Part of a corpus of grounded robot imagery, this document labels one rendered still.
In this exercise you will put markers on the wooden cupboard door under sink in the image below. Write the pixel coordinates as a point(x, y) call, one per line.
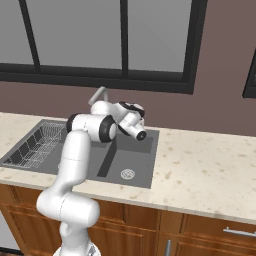
point(123, 233)

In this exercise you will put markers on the grey appliance front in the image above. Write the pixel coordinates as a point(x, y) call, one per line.
point(6, 233)

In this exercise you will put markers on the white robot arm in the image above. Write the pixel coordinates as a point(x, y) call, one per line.
point(75, 156)

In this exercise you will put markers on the wooden drawer front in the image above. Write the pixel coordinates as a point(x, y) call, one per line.
point(203, 226)

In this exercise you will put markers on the large black framed window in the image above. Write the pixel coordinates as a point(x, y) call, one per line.
point(80, 33)

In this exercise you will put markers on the grey kitchen sink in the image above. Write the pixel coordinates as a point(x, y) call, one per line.
point(133, 160)

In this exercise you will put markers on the narrow black framed window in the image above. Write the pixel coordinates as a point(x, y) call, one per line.
point(250, 83)

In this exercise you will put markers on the round silver sink drain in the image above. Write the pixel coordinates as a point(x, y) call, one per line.
point(127, 173)

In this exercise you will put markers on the silver tap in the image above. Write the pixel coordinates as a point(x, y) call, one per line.
point(98, 93)

